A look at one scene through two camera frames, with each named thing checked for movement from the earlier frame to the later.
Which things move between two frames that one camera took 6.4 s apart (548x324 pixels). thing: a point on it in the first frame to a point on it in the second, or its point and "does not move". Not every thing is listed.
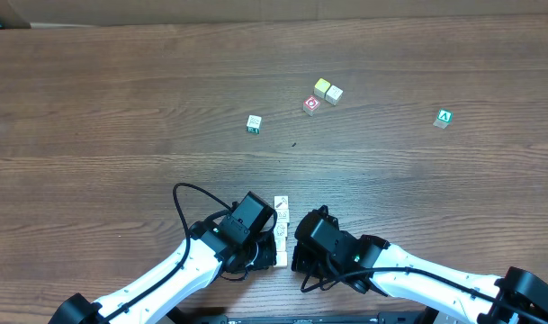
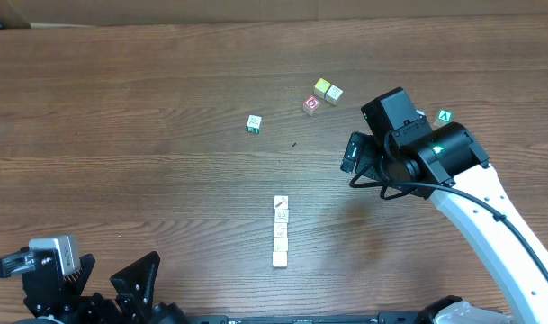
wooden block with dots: (281, 229) does not move
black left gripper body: (268, 253) to (101, 301)
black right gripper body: (301, 263) to (361, 153)
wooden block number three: (282, 259) does not move
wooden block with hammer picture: (281, 202) does not move
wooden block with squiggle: (280, 244) does not move
